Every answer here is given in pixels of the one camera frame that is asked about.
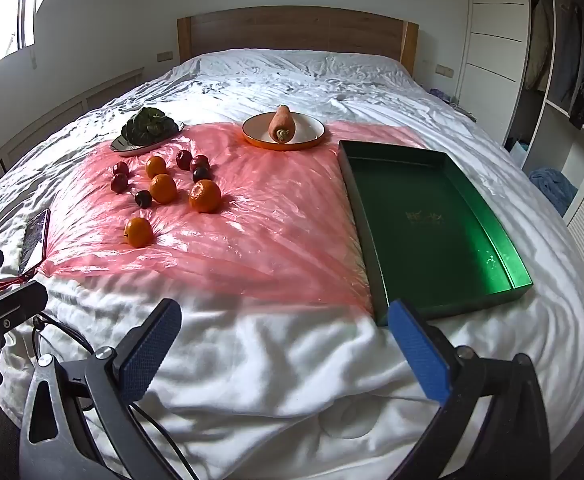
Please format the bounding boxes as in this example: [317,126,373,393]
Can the cluttered bedside table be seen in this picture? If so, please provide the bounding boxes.
[429,87,478,121]

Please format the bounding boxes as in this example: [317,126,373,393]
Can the carrot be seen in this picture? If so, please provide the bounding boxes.
[268,104,295,143]

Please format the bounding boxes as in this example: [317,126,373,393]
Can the beige hanging garment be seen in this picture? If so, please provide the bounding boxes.
[524,0,553,92]

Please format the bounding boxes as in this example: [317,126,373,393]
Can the green tray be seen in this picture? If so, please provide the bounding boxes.
[338,140,534,327]

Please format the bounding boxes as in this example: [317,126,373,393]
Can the wooden headboard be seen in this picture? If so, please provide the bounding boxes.
[177,6,419,73]

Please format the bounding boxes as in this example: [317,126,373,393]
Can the silver plate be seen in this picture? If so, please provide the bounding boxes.
[110,120,185,157]

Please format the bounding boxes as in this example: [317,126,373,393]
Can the red braided wrist strap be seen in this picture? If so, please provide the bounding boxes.
[0,267,40,292]

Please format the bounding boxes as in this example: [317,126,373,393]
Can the large bumpy mandarin orange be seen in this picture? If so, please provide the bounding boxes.
[150,173,179,204]
[189,179,222,214]

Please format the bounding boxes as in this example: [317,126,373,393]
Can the smartphone in red case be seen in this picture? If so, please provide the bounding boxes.
[18,208,51,277]

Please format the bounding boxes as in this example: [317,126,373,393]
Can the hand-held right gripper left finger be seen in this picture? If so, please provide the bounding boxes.
[19,298,183,480]

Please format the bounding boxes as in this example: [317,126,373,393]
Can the white wardrobe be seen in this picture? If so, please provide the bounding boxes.
[459,0,584,241]

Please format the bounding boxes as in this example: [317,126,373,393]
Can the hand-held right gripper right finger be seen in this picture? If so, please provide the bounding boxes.
[388,299,553,480]

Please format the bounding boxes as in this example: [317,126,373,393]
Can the dark leafy green vegetable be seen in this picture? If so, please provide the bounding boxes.
[125,106,177,145]

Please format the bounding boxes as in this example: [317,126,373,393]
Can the pink plastic sheet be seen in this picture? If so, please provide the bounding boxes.
[36,121,425,311]

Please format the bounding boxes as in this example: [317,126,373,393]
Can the white plate with orange rim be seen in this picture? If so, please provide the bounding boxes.
[242,111,326,151]

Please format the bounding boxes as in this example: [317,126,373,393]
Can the blue towel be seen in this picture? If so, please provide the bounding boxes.
[528,167,579,216]

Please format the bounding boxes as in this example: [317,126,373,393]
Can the white paper bag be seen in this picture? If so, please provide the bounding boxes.
[504,135,530,168]

